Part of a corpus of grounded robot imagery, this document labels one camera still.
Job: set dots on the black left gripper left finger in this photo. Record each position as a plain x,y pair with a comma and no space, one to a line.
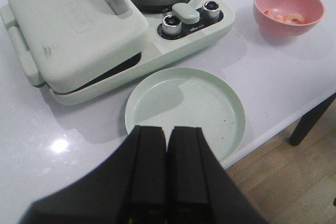
128,187

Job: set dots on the mint green pan handle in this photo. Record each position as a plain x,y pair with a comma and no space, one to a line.
186,13

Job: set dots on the left silver control knob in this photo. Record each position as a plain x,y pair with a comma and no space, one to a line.
171,26

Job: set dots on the pink plastic bowl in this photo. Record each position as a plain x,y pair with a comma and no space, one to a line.
312,10

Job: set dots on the right silver control knob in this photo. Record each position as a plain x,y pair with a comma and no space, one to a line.
211,10

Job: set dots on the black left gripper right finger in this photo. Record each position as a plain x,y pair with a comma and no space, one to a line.
199,189

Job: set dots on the black table leg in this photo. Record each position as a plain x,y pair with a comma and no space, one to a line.
308,121

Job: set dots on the silver control knob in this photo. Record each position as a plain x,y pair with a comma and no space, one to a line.
211,10
171,26

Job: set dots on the mint green breakfast maker base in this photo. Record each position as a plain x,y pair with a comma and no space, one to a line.
161,51

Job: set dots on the breakfast maker hinged lid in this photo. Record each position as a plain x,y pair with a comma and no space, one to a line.
68,43

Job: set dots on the mint green round plate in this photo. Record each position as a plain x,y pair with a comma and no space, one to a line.
193,98

